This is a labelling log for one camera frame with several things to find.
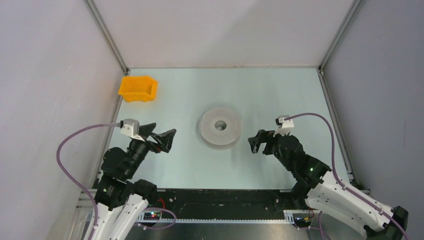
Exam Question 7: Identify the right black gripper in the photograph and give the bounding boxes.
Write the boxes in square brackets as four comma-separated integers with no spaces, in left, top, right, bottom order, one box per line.
[248,128,293,172]

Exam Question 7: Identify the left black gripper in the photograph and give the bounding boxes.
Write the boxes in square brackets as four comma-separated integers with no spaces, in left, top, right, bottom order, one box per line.
[124,122,176,178]

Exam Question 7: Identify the white perforated cable spool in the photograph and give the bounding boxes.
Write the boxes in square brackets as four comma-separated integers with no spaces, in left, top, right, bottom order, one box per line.
[198,107,243,150]

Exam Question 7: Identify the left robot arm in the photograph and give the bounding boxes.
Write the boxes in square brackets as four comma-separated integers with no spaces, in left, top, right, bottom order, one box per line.
[84,118,177,240]

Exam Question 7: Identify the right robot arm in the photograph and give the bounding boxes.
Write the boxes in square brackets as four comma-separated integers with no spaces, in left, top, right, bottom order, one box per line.
[248,129,409,240]

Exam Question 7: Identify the orange plastic bin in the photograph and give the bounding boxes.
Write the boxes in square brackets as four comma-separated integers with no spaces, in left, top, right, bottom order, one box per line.
[118,76,158,103]

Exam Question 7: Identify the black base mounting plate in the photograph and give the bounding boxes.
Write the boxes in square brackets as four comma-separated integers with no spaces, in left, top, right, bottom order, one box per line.
[156,188,303,221]

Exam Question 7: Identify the left controller board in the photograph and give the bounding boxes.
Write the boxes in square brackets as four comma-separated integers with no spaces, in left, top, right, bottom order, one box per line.
[142,211,162,221]

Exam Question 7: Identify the controller board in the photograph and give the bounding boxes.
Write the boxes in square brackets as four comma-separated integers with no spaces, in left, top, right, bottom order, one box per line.
[293,217,313,230]
[142,211,162,221]

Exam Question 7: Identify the right controller board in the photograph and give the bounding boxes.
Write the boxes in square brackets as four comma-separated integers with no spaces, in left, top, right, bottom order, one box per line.
[293,217,313,230]

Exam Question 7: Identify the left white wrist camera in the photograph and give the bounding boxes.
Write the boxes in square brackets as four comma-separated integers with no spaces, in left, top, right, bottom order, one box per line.
[120,118,145,142]

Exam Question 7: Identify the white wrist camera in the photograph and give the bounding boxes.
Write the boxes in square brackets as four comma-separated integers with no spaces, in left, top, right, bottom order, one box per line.
[273,115,295,137]
[120,118,145,142]

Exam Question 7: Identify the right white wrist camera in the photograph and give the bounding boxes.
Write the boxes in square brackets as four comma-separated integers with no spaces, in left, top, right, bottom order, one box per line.
[273,115,295,137]

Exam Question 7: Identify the aluminium frame rail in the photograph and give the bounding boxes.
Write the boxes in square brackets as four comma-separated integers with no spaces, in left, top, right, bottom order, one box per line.
[75,188,377,224]

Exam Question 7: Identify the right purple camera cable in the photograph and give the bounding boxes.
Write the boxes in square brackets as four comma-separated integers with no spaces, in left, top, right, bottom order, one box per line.
[284,112,410,240]

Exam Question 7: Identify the purple camera cable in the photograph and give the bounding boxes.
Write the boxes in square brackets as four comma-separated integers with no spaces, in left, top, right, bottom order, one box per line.
[55,123,123,240]
[284,112,410,240]

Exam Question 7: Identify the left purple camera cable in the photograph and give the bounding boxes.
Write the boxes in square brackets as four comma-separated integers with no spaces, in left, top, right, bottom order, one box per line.
[55,123,123,240]

